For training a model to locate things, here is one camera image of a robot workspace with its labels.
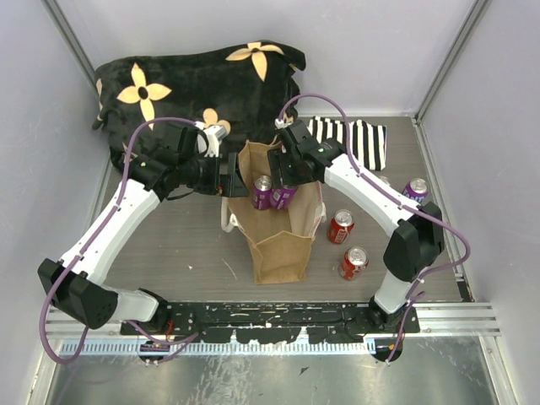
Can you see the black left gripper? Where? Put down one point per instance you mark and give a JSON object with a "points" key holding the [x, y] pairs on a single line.
{"points": [[229, 185]]}

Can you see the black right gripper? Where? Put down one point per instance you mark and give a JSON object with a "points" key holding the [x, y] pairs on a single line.
{"points": [[276, 160]]}

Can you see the purple Fanta can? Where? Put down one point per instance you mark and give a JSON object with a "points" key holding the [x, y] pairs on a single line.
{"points": [[416, 189], [281, 197], [262, 191]]}

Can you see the brown burlap canvas bag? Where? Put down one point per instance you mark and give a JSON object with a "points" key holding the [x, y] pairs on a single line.
{"points": [[280, 241]]}

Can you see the red Coke can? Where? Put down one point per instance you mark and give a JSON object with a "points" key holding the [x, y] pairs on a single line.
{"points": [[355, 260], [340, 226], [385, 180]]}

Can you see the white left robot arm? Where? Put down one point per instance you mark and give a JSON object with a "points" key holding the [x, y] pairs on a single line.
{"points": [[75, 283]]}

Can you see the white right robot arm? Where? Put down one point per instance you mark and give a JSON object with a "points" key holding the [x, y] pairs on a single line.
{"points": [[415, 235]]}

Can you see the black white striped cloth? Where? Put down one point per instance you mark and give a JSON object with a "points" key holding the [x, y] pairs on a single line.
{"points": [[369, 141]]}

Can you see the black floral plush blanket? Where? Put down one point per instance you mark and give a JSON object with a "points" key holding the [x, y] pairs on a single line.
{"points": [[244, 87]]}

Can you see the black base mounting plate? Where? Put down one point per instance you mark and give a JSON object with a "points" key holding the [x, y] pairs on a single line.
{"points": [[322, 322]]}

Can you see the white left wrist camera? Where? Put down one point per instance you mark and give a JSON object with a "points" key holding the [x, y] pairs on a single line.
{"points": [[210, 139]]}

